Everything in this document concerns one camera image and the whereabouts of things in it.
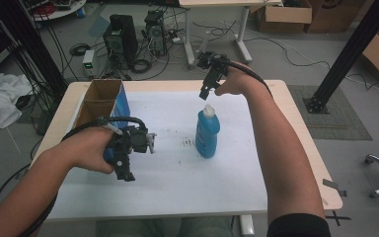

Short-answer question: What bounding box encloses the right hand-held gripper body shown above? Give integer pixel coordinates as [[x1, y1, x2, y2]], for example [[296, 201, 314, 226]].
[[196, 50, 232, 73]]

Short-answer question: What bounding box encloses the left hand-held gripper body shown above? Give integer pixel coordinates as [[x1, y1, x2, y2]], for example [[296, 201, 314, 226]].
[[103, 125, 158, 166]]

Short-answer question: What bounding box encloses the blue bottle with white cap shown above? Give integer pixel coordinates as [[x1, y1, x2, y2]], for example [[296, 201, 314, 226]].
[[194, 104, 221, 160]]

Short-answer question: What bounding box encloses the cardboard box with blue side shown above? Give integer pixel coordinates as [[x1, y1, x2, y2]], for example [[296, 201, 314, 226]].
[[73, 78, 132, 133]]

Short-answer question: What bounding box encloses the person's right hand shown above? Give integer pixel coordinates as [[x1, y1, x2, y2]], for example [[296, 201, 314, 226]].
[[213, 63, 266, 98]]

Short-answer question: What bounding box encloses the person's left hand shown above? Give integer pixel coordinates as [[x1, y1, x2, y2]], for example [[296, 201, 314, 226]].
[[57, 125, 120, 175]]

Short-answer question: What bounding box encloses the white table mat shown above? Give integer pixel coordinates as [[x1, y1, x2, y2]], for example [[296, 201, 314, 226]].
[[47, 90, 269, 220]]

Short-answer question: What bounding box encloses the white desk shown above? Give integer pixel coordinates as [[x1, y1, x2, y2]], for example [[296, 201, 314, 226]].
[[179, 0, 283, 66]]

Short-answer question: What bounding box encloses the open computer tower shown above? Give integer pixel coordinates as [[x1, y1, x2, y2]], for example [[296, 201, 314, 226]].
[[143, 9, 168, 57]]

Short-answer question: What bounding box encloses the open cardboard box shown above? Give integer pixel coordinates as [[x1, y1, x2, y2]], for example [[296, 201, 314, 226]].
[[256, 0, 314, 34]]

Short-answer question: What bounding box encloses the white power supply box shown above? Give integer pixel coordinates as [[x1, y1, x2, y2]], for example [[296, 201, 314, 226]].
[[82, 48, 96, 79]]

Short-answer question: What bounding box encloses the black computer tower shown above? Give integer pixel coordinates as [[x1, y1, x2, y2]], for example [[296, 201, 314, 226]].
[[103, 14, 139, 67]]

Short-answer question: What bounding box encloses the large brown cardboard box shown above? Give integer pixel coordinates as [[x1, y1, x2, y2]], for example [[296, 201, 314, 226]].
[[305, 0, 379, 35]]

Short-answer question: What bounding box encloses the black metal stand beam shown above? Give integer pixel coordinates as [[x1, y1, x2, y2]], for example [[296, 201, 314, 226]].
[[303, 0, 379, 115]]

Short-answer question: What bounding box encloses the white table leg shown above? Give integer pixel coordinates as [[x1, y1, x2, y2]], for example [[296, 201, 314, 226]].
[[239, 214, 256, 237]]

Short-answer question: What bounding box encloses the grey floor mat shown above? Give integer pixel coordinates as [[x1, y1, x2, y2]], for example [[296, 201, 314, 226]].
[[287, 84, 373, 141]]

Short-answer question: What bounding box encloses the white cloth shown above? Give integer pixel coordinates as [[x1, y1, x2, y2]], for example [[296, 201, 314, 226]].
[[0, 72, 34, 132]]

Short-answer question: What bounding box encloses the round white table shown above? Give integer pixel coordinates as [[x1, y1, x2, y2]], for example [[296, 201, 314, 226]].
[[22, 0, 88, 23]]

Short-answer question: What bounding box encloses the grey tape strip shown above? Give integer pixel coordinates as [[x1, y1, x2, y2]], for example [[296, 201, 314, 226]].
[[322, 178, 347, 198]]

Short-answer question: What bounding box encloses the person's black sleeve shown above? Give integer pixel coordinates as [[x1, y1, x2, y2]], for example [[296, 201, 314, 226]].
[[265, 212, 332, 237]]

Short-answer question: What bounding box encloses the right hand-held gripper black cable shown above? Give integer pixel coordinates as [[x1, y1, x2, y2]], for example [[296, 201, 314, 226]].
[[228, 61, 274, 99]]

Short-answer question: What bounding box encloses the hand-held gripper black cable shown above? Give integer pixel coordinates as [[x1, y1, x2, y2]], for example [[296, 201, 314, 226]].
[[228, 61, 274, 99], [19, 116, 148, 237]]

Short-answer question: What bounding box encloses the coiled black cable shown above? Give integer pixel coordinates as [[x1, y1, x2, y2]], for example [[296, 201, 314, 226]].
[[69, 42, 92, 56], [129, 58, 153, 75]]

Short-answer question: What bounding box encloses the long black floor cable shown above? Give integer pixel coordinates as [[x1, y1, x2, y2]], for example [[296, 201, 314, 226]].
[[243, 35, 332, 69]]

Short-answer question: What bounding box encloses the left hand-held gripper black cable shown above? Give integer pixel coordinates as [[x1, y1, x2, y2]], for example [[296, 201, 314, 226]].
[[19, 116, 148, 237]]

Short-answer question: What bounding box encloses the black stand with cables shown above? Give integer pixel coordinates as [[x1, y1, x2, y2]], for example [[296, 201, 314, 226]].
[[0, 0, 69, 97]]

